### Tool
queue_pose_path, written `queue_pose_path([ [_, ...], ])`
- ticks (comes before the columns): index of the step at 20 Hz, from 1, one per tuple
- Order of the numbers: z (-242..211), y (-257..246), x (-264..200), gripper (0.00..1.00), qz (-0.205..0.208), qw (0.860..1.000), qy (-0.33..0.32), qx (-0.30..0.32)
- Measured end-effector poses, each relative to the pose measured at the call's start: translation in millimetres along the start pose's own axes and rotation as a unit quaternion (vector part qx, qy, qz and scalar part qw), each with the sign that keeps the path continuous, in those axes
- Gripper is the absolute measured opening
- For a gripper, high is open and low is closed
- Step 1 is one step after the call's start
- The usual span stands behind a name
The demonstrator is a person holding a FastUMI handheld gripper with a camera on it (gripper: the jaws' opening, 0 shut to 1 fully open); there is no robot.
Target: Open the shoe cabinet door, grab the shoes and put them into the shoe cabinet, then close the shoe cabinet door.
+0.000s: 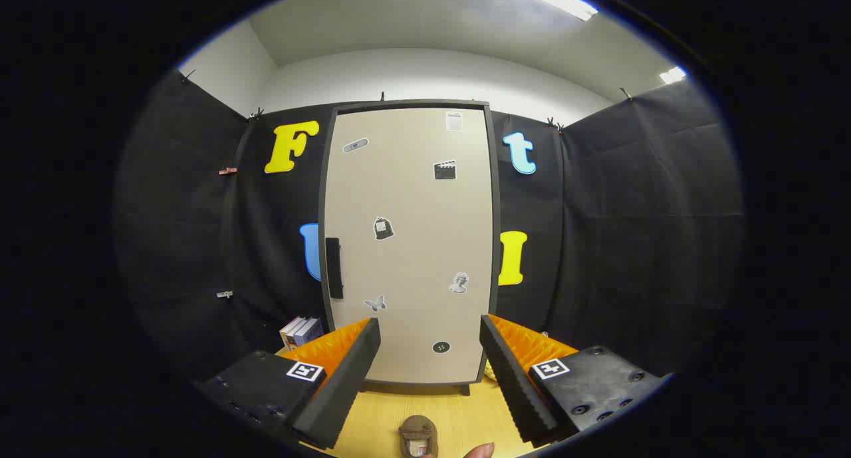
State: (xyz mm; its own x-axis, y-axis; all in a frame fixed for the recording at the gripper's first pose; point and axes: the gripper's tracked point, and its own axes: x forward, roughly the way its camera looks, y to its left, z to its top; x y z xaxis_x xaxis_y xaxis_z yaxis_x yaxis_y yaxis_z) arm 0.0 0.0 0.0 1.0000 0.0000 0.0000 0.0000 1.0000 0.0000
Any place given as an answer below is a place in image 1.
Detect black backdrop cloth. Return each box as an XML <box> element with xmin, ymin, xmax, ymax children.
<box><xmin>113</xmin><ymin>69</ymin><xmax>745</xmax><ymax>386</ymax></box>

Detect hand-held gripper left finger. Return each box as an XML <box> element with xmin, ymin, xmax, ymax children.
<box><xmin>193</xmin><ymin>317</ymin><xmax>382</xmax><ymax>451</ymax></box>

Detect white book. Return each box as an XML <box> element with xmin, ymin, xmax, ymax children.
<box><xmin>279</xmin><ymin>316</ymin><xmax>310</xmax><ymax>350</ymax></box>

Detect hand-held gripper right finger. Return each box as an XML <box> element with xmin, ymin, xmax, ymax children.
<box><xmin>479</xmin><ymin>314</ymin><xmax>666</xmax><ymax>445</ymax></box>

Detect black door handle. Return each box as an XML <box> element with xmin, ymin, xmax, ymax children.
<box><xmin>325</xmin><ymin>237</ymin><xmax>344</xmax><ymax>300</ymax></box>

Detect dark grey shoe cabinet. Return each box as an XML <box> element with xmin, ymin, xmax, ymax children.
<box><xmin>318</xmin><ymin>99</ymin><xmax>503</xmax><ymax>396</ymax></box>

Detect brown fuzzy shoe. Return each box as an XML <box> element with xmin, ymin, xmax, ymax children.
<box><xmin>399</xmin><ymin>415</ymin><xmax>439</xmax><ymax>458</ymax></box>

